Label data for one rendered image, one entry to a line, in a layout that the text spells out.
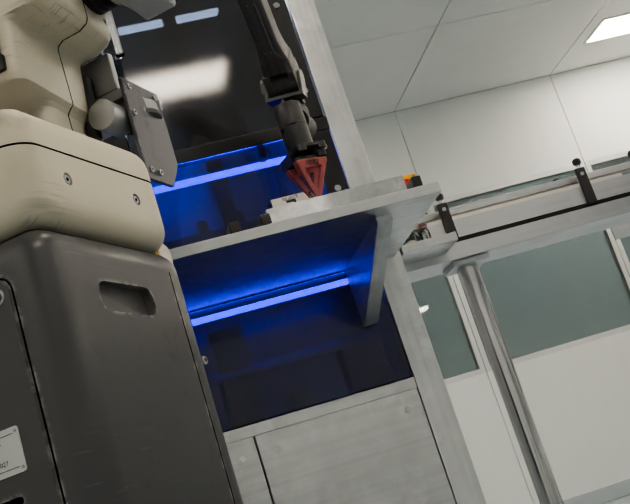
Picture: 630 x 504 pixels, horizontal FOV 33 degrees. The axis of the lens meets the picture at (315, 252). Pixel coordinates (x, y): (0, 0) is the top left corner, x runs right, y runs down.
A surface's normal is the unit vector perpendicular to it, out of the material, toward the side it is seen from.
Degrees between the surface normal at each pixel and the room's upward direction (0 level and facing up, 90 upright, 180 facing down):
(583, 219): 90
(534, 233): 90
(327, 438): 90
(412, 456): 90
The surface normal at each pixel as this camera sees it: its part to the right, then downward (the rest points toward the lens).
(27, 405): -0.39, -0.11
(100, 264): 0.87, -0.36
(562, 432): 0.15, -0.29
